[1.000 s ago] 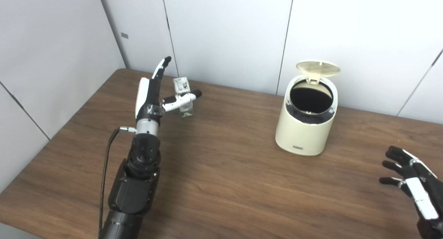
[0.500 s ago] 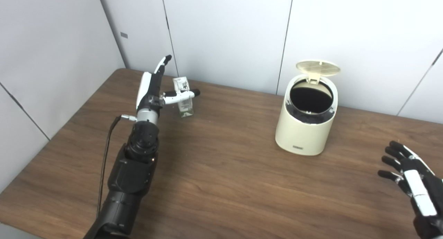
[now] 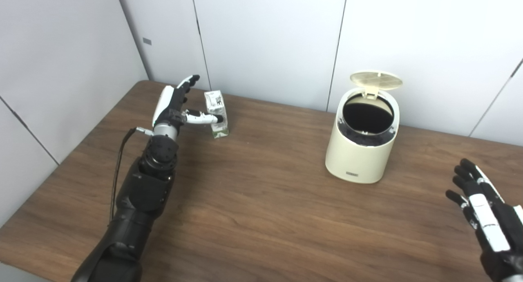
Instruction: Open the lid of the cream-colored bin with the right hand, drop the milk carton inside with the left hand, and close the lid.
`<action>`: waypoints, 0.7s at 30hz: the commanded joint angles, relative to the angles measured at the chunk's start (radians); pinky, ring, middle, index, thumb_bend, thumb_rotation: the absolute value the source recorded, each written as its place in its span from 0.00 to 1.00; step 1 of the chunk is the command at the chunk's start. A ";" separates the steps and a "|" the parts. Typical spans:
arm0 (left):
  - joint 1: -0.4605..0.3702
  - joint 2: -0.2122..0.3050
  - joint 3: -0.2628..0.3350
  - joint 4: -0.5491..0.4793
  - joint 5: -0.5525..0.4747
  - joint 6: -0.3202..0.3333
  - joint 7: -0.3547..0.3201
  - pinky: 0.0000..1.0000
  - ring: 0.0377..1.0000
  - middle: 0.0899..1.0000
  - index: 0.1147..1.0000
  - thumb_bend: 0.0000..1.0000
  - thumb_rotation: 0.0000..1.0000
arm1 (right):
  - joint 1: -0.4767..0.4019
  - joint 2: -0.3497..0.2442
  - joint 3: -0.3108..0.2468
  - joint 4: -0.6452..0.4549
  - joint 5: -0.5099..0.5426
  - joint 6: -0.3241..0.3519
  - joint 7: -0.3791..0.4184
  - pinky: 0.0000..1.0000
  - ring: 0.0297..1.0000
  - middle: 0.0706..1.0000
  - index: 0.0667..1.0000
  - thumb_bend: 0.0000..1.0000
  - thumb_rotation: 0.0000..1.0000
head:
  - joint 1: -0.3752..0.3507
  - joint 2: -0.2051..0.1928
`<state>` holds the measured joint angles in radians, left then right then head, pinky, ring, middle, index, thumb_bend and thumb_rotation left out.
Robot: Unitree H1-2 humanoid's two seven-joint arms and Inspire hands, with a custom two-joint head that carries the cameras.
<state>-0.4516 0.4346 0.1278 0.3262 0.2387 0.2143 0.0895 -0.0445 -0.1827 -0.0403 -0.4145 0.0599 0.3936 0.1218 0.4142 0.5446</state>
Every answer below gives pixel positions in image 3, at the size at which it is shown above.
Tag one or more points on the cream-colored bin body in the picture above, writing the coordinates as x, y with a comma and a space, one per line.
359, 159

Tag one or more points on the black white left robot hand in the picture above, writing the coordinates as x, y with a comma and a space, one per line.
171, 106

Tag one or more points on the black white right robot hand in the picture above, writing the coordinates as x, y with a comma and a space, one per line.
496, 229

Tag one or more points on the cream round bin lid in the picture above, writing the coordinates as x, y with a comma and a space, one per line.
376, 81

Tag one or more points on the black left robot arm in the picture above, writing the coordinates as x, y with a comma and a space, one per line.
143, 192

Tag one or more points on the white green milk carton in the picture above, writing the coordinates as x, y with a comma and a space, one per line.
216, 106

